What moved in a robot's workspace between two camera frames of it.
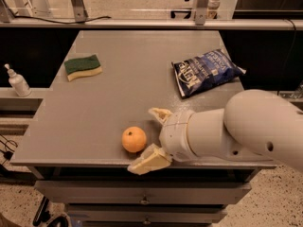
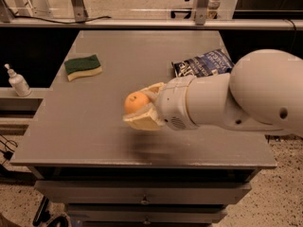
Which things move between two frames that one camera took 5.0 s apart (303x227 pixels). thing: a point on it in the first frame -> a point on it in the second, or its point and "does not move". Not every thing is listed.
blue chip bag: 195,74 does not move
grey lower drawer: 144,214 does not move
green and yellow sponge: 82,67 does not move
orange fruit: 133,139 -> 133,100
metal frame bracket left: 79,8 does not move
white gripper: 175,135 -> 171,103
